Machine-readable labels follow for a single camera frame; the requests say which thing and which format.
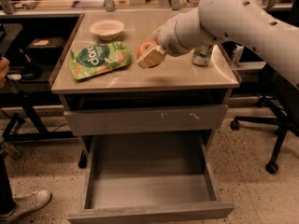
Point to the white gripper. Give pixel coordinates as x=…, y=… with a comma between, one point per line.
x=167, y=37

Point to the red apple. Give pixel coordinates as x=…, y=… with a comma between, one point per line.
x=144, y=47

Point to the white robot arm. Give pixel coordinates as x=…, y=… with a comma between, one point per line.
x=241, y=21

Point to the grey drawer cabinet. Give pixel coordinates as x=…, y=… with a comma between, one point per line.
x=176, y=82

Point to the closed grey top drawer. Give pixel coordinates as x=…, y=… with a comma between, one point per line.
x=145, y=120

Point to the open grey middle drawer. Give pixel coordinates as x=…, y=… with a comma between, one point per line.
x=148, y=178

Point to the person's hand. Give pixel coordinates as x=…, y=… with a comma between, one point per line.
x=4, y=67

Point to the green white soda can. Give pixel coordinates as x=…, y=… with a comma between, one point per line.
x=201, y=55

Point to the white paper bowl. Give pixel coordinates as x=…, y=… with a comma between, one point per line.
x=107, y=30

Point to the green snack bag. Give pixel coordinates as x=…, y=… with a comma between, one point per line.
x=98, y=59

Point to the black box with label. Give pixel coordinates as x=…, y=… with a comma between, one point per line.
x=46, y=46

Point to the black office chair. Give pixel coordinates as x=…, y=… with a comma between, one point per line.
x=282, y=98

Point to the white sneaker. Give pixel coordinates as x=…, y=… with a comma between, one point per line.
x=26, y=204

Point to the dark trouser leg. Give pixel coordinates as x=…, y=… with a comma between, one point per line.
x=7, y=203

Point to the black desk frame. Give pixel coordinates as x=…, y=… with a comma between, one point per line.
x=9, y=32

